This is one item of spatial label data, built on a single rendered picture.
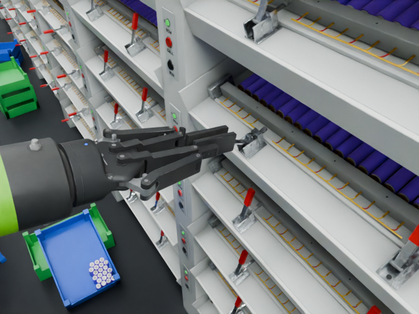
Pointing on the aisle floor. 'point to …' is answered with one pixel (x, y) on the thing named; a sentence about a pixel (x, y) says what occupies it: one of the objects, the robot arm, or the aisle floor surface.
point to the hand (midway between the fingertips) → (210, 142)
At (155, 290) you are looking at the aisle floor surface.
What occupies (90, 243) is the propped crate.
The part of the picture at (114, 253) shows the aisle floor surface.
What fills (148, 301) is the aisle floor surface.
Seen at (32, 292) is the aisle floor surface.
